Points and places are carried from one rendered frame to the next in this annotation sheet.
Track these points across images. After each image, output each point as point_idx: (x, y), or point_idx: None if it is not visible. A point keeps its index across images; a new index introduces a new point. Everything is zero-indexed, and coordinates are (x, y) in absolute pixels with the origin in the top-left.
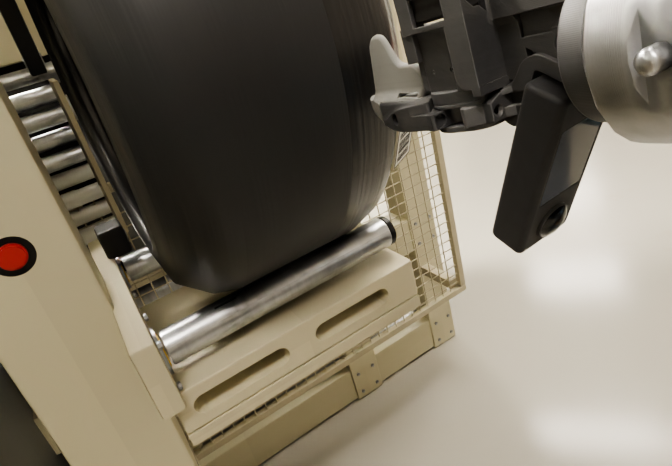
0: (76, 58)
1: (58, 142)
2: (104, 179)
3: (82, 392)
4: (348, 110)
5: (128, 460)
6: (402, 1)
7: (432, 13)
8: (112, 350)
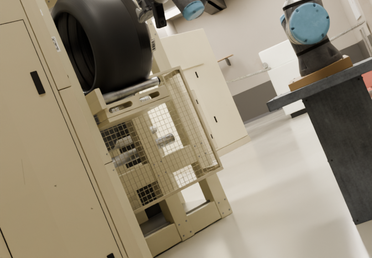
0: (83, 26)
1: None
2: None
3: None
4: (137, 32)
5: None
6: None
7: None
8: (84, 107)
